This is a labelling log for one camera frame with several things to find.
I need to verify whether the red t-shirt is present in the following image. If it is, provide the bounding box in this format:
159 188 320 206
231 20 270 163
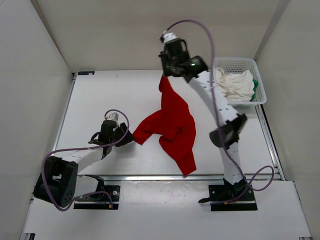
133 75 197 176

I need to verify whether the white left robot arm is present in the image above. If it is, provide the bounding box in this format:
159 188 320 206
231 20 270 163
33 120 135 212

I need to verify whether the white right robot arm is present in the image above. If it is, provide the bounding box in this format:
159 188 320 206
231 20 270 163
159 33 247 200

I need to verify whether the white plastic laundry basket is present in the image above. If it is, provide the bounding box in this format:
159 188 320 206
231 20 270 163
214 57 267 108

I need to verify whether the white t-shirt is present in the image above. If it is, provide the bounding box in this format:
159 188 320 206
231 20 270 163
214 67 255 102

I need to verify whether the small dark table label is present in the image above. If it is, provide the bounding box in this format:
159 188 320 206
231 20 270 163
77 71 95 76

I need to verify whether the green t-shirt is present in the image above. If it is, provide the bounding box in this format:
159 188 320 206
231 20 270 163
250 79 259 102

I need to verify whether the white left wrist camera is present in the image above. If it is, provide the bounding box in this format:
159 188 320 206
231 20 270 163
104 112 119 122

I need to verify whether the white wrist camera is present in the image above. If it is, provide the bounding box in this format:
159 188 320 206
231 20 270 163
104 112 119 122
159 30 178 45

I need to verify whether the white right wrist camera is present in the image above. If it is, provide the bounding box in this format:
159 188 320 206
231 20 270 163
159 30 178 45

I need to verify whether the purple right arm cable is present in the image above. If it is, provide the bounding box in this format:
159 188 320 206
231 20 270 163
166 20 275 193

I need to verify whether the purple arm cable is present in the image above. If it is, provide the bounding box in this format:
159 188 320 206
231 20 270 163
166 20 275 193
41 109 130 212

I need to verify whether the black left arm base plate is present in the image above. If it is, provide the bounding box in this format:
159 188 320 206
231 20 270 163
73 174 121 210

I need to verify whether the aluminium table frame rail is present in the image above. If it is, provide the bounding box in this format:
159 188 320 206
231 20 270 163
255 104 286 181

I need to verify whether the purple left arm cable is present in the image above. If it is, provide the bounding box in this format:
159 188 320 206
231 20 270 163
41 109 130 212

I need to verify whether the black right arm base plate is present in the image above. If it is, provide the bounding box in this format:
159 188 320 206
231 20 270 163
198 185 258 212

